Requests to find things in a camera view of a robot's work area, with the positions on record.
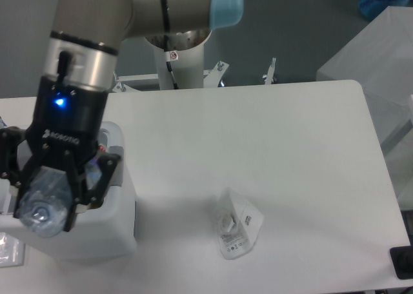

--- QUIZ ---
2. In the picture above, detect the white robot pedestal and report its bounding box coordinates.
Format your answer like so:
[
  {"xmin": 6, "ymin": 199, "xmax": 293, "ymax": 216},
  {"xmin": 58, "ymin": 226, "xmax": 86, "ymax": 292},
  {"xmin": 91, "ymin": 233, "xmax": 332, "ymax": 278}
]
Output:
[{"xmin": 111, "ymin": 29, "xmax": 229, "ymax": 93}]

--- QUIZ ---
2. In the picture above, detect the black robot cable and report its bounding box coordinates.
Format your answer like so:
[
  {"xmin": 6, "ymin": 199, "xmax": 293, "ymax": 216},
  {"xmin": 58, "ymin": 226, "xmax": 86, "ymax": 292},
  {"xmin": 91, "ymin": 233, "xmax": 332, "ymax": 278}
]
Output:
[{"xmin": 163, "ymin": 34, "xmax": 179, "ymax": 90}]

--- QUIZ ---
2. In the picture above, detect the clear plastic water bottle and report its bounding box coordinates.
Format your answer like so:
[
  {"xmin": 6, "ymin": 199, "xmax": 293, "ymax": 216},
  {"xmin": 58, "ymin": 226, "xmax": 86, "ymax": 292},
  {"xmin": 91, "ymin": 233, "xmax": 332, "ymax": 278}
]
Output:
[{"xmin": 17, "ymin": 166, "xmax": 74, "ymax": 238}]

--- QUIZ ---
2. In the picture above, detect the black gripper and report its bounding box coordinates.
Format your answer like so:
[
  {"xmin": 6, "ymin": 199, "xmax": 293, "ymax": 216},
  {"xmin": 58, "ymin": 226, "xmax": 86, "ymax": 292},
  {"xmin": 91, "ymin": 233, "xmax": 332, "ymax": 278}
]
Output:
[{"xmin": 1, "ymin": 75, "xmax": 121, "ymax": 232}]

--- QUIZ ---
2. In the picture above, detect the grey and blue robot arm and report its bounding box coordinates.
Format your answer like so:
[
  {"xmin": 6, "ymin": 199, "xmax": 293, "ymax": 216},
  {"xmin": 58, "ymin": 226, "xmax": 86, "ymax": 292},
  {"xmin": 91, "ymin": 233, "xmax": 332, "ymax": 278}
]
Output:
[{"xmin": 1, "ymin": 0, "xmax": 244, "ymax": 237}]

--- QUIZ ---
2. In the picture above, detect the clear plastic bag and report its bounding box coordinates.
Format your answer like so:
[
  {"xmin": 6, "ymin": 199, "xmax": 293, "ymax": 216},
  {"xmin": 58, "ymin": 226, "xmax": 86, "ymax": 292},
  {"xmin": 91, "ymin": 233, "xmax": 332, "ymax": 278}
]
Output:
[{"xmin": 0, "ymin": 232, "xmax": 25, "ymax": 268}]

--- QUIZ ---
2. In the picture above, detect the black device at table edge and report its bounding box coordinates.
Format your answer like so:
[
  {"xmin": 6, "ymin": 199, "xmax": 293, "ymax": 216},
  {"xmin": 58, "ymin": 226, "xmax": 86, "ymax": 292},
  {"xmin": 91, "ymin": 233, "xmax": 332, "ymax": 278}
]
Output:
[{"xmin": 390, "ymin": 246, "xmax": 412, "ymax": 280}]

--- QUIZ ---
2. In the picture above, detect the clear plastic wrapper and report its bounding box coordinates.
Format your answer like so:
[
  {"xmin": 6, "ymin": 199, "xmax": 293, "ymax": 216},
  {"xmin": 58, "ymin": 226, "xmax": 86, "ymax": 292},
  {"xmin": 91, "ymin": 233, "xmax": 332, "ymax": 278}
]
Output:
[{"xmin": 215, "ymin": 188, "xmax": 264, "ymax": 260}]

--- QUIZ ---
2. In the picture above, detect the white trash can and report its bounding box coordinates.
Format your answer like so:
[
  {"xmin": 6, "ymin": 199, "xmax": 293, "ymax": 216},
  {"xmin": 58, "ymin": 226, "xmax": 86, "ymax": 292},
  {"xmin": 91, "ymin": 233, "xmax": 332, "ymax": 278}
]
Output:
[{"xmin": 1, "ymin": 122, "xmax": 136, "ymax": 260}]

